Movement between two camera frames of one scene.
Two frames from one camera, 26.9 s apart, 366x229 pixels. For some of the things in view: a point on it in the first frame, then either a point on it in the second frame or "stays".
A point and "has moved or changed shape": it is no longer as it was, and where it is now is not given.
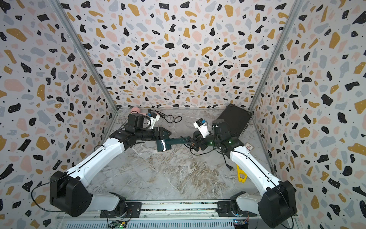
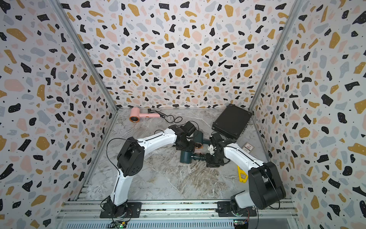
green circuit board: (117, 224) stays
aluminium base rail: (171, 214) stays
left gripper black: (161, 133) → (192, 147)
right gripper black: (201, 140) → (208, 162)
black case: (237, 118) stays
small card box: (249, 147) stays
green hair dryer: (166, 144) has moved or changed shape
